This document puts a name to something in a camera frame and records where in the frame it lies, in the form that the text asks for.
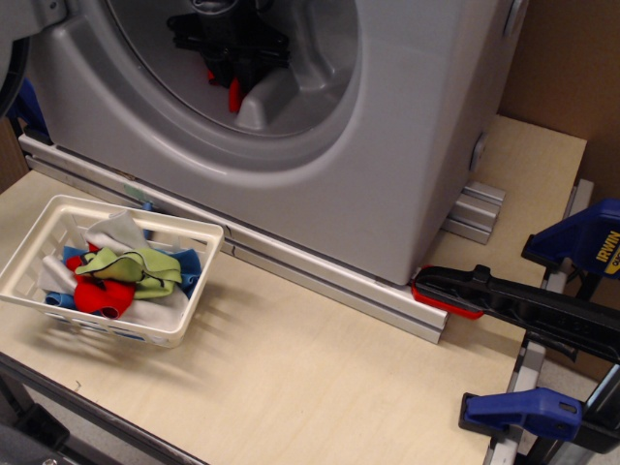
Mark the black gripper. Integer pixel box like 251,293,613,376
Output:
167,8,291,94

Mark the red cloth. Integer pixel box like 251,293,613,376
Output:
207,70,245,113
63,247,140,320

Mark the grey toy washing machine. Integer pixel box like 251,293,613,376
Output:
29,1,527,284

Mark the blue clamp behind machine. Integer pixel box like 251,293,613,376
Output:
7,77,51,145

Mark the washing machine door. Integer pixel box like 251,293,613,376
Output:
0,0,68,117

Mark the blue cloth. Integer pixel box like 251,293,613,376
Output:
37,231,202,310

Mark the grey cloth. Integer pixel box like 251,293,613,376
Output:
37,208,189,334

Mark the green cloth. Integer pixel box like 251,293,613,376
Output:
75,247,182,299

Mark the white plastic basket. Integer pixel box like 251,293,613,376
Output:
1,196,224,348

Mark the red cloth in basket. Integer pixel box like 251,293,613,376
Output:
63,247,140,320

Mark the blue Irwin clamp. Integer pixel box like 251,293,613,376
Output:
521,199,619,300

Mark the black red bar clamp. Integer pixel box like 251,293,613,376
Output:
412,264,619,364

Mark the blue clamp lower jaw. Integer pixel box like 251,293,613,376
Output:
458,387,620,455

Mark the long aluminium rail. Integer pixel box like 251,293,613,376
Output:
18,135,449,343

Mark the short aluminium rail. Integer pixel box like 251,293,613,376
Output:
442,181,506,245

